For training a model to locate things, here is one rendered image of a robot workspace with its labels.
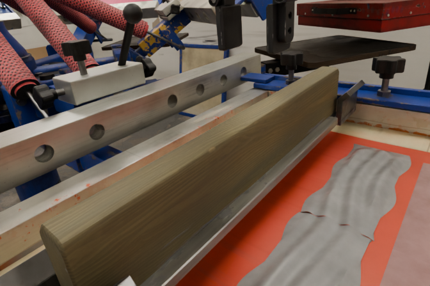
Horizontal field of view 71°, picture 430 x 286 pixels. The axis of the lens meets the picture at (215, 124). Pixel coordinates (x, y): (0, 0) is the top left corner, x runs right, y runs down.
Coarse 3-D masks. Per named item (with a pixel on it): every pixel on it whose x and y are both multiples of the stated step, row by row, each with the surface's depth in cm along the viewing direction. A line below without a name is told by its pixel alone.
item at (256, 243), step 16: (256, 208) 32; (272, 208) 32; (288, 208) 32; (240, 224) 30; (256, 224) 30; (272, 224) 30; (224, 240) 29; (240, 240) 28; (256, 240) 28; (272, 240) 28; (208, 256) 27; (224, 256) 27; (240, 256) 27; (256, 256) 27; (368, 256) 26; (384, 256) 25; (400, 256) 25; (192, 272) 26; (208, 272) 25; (224, 272) 25; (240, 272) 25; (368, 272) 24; (384, 272) 24; (400, 272) 24; (416, 272) 24
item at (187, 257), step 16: (320, 128) 40; (304, 144) 36; (288, 160) 33; (272, 176) 31; (256, 192) 28; (240, 208) 26; (224, 224) 25; (192, 240) 23; (208, 240) 23; (176, 256) 22; (192, 256) 22; (160, 272) 21; (176, 272) 21
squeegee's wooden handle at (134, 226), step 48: (288, 96) 33; (336, 96) 44; (192, 144) 24; (240, 144) 26; (288, 144) 34; (144, 192) 19; (192, 192) 23; (240, 192) 28; (48, 240) 16; (96, 240) 17; (144, 240) 20
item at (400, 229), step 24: (336, 144) 44; (360, 144) 43; (384, 144) 43; (312, 168) 39; (288, 192) 34; (312, 192) 34; (408, 192) 33; (384, 216) 30; (408, 216) 29; (384, 240) 27; (408, 240) 27
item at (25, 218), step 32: (256, 96) 56; (192, 128) 45; (384, 128) 47; (416, 128) 44; (128, 160) 37; (64, 192) 32; (96, 192) 33; (0, 224) 28; (32, 224) 29; (0, 256) 27
